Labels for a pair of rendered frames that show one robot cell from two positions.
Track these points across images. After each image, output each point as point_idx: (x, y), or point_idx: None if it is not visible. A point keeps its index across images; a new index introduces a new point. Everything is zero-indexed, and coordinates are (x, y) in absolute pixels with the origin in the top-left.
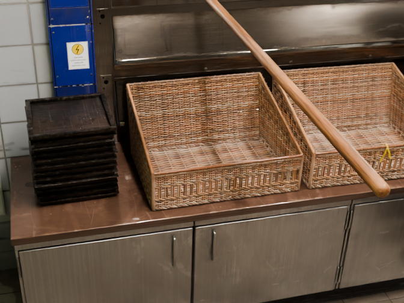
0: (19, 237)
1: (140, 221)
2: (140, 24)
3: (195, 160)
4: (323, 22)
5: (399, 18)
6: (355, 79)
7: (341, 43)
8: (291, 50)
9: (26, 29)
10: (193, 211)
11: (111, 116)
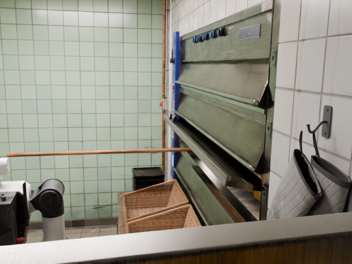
0: (117, 193)
1: (118, 208)
2: (183, 157)
3: None
4: (202, 190)
5: (216, 211)
6: None
7: (200, 207)
8: (189, 195)
9: None
10: (120, 217)
11: (143, 175)
